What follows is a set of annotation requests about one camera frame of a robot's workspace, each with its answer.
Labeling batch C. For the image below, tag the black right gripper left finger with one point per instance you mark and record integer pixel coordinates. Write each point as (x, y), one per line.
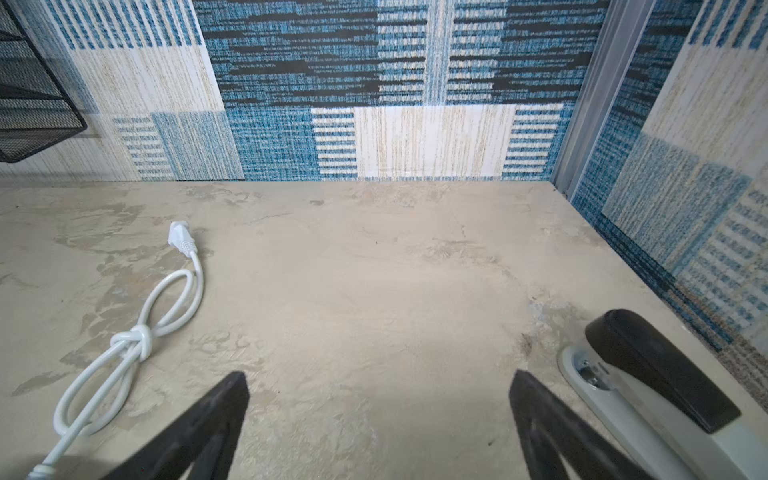
(200, 443)

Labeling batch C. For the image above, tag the black and grey stapler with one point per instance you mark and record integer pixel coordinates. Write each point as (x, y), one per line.
(665, 412)

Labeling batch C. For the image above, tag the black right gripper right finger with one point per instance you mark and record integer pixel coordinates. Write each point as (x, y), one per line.
(554, 439)

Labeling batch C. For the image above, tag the black wire mesh shelf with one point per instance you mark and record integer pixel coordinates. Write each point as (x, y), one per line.
(36, 112)

